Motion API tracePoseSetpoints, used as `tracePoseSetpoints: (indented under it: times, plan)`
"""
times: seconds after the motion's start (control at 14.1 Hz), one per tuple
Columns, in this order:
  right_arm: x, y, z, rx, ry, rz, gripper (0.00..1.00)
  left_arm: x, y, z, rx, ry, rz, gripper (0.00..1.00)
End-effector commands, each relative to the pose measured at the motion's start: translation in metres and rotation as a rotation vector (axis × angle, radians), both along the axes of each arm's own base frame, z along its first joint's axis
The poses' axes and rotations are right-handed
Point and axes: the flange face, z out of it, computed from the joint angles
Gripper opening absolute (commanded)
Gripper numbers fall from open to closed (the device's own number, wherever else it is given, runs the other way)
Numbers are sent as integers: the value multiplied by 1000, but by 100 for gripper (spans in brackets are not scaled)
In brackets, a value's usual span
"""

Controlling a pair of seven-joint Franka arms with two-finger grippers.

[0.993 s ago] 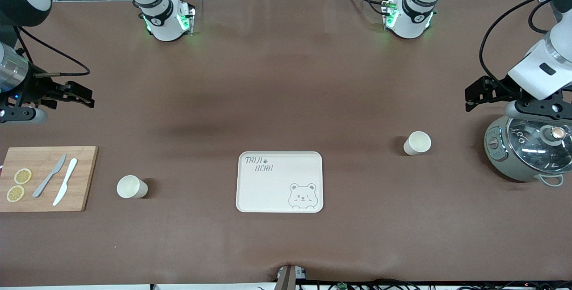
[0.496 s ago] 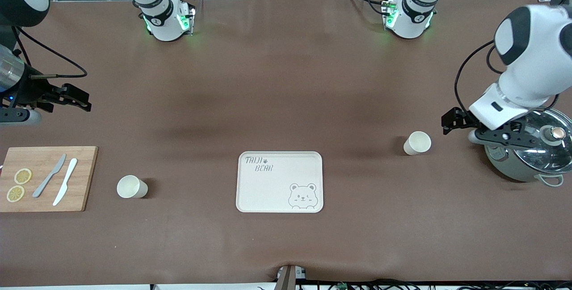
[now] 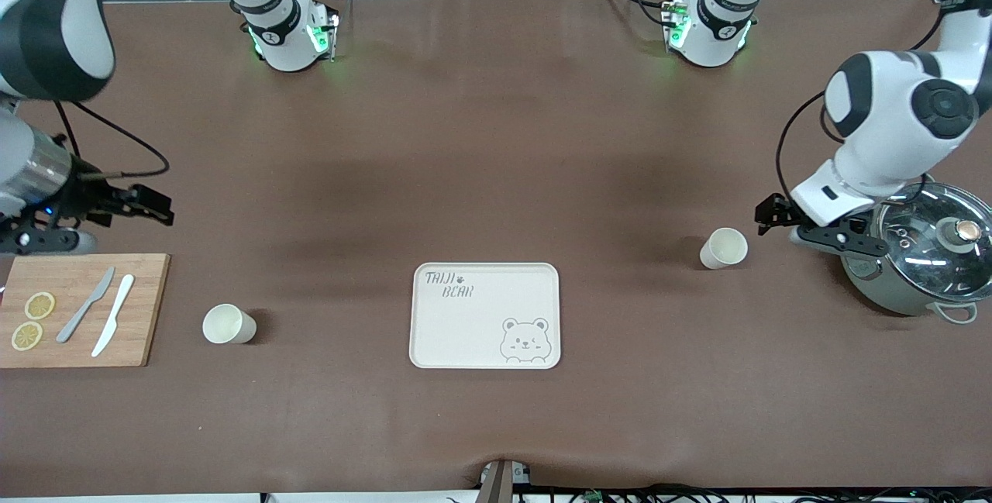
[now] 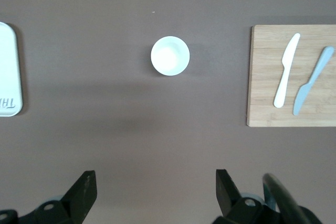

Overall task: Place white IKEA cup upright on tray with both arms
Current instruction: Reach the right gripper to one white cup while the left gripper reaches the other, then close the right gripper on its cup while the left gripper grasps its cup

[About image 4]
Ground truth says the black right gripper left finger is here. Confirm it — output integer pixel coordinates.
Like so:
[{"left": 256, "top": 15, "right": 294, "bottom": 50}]
[{"left": 19, "top": 170, "right": 98, "bottom": 224}]

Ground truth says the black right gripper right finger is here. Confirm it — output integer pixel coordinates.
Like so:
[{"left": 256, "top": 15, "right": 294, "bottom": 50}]
[{"left": 214, "top": 169, "right": 279, "bottom": 224}]

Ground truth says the cream bear print tray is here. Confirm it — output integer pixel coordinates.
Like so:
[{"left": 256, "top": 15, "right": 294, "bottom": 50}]
[{"left": 0, "top": 22, "right": 24, "bottom": 118}]

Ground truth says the bamboo cutting board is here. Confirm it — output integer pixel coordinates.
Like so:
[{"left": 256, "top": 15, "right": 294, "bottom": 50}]
[{"left": 246, "top": 24, "right": 336, "bottom": 127}]

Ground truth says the white plastic knife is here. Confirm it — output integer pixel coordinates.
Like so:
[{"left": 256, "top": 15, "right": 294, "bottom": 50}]
[{"left": 273, "top": 33, "right": 301, "bottom": 109}]

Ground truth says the grey plastic knife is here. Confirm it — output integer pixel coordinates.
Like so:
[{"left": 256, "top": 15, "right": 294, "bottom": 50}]
[{"left": 292, "top": 46, "right": 335, "bottom": 116}]

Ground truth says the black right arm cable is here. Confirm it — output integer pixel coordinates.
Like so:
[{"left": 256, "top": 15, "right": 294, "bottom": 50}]
[{"left": 262, "top": 173, "right": 322, "bottom": 224}]

